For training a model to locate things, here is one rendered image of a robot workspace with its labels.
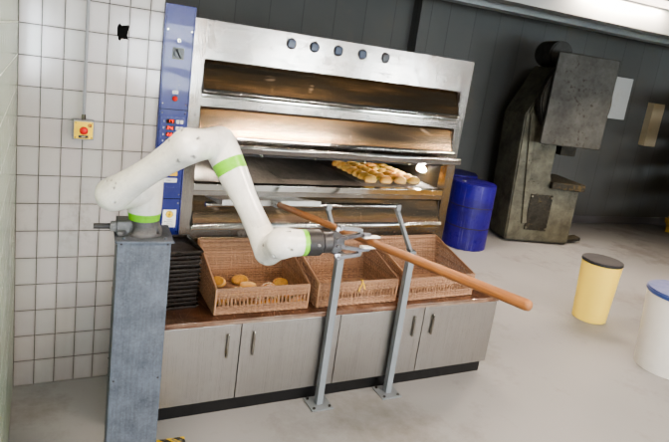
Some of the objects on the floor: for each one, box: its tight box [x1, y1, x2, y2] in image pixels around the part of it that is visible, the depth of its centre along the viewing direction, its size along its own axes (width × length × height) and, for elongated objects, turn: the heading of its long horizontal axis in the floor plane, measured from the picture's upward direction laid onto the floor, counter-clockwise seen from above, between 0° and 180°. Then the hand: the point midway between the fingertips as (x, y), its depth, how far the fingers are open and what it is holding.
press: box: [489, 41, 621, 244], centre depth 759 cm, size 129×115×262 cm
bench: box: [112, 270, 499, 421], centre depth 361 cm, size 56×242×58 cm, turn 85°
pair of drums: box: [442, 168, 497, 252], centre depth 729 cm, size 68×113×82 cm, turn 171°
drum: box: [571, 253, 624, 325], centre depth 524 cm, size 36×36×57 cm
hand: (369, 242), depth 209 cm, fingers closed on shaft, 3 cm apart
